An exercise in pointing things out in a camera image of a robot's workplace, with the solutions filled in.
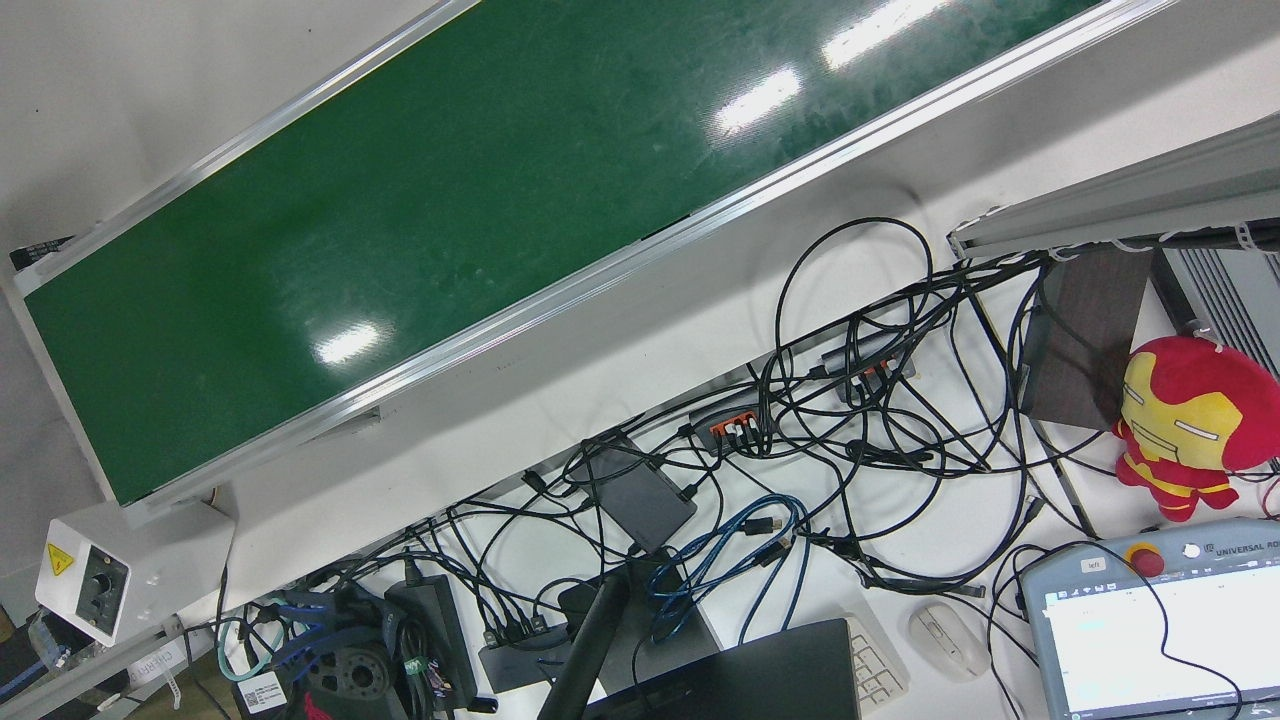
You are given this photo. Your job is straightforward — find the black USB hub orange ports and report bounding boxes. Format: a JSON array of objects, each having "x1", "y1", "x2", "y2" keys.
[{"x1": 688, "y1": 388, "x2": 781, "y2": 451}]

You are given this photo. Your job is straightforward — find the black flat box device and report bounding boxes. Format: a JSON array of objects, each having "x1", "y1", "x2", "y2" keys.
[{"x1": 565, "y1": 432, "x2": 698, "y2": 553}]

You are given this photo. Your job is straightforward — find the grey USB hub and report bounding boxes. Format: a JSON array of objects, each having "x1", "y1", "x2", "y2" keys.
[{"x1": 820, "y1": 335, "x2": 916, "y2": 396}]

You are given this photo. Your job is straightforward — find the green conveyor belt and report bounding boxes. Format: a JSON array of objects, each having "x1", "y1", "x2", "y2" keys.
[{"x1": 22, "y1": 0, "x2": 1111, "y2": 506}]

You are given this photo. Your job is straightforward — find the black monitor stand pole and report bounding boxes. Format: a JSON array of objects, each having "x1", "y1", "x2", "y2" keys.
[{"x1": 537, "y1": 572, "x2": 633, "y2": 720}]

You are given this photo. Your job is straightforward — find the black docking hub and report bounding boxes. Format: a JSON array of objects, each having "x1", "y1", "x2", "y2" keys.
[{"x1": 478, "y1": 625, "x2": 571, "y2": 693}]

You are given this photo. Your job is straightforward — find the black power adapter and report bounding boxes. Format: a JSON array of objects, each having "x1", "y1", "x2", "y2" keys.
[{"x1": 385, "y1": 575, "x2": 479, "y2": 706}]

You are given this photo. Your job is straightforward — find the black laptop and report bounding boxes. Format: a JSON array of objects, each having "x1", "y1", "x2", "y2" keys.
[{"x1": 585, "y1": 618, "x2": 863, "y2": 720}]

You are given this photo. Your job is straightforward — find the white keyboard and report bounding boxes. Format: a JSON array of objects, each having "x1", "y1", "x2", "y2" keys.
[{"x1": 845, "y1": 612, "x2": 911, "y2": 713}]

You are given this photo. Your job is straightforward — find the white computer mouse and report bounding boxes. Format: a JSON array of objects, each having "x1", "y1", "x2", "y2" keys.
[{"x1": 908, "y1": 604, "x2": 991, "y2": 683}]

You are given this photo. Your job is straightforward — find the dark brown panel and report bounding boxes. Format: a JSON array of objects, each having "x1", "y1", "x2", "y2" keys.
[{"x1": 1020, "y1": 245, "x2": 1156, "y2": 433}]

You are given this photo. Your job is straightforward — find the white label tag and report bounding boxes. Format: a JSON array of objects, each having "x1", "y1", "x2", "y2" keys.
[{"x1": 238, "y1": 672, "x2": 289, "y2": 713}]

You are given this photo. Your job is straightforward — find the aluminium profile beam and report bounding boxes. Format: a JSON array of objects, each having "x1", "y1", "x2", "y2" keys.
[{"x1": 948, "y1": 110, "x2": 1280, "y2": 263}]

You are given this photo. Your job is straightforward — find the white conveyor control box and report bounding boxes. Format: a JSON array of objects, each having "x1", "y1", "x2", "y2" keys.
[{"x1": 35, "y1": 500, "x2": 236, "y2": 647}]

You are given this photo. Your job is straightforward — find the red yellow Iron Man plush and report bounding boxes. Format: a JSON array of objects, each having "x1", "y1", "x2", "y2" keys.
[{"x1": 1113, "y1": 336, "x2": 1280, "y2": 523}]

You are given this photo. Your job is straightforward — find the grey robot teach pendant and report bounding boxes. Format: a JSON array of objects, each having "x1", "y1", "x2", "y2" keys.
[{"x1": 1020, "y1": 517, "x2": 1280, "y2": 720}]

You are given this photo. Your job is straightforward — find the grey ribbed metal device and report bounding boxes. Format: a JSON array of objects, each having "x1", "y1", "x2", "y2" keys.
[{"x1": 1150, "y1": 245, "x2": 1280, "y2": 376}]

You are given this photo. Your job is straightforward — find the aluminium stand bar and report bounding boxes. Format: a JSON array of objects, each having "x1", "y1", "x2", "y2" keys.
[{"x1": 0, "y1": 622, "x2": 189, "y2": 720}]

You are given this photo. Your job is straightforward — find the aluminium conveyor frame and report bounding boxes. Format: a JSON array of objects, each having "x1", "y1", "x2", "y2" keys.
[{"x1": 8, "y1": 0, "x2": 1280, "y2": 531}]

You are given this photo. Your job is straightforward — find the blue cable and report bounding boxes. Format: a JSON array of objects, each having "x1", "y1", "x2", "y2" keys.
[{"x1": 648, "y1": 494, "x2": 813, "y2": 643}]

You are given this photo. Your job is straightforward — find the black cable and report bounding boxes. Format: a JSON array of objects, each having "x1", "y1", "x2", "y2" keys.
[
  {"x1": 775, "y1": 217, "x2": 936, "y2": 401},
  {"x1": 988, "y1": 540, "x2": 1244, "y2": 720}
]

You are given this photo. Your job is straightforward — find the black round mount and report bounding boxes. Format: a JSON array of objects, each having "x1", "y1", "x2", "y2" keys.
[{"x1": 298, "y1": 640, "x2": 406, "y2": 720}]

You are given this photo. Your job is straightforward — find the teal cable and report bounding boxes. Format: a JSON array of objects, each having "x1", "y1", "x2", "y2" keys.
[{"x1": 215, "y1": 615, "x2": 278, "y2": 683}]

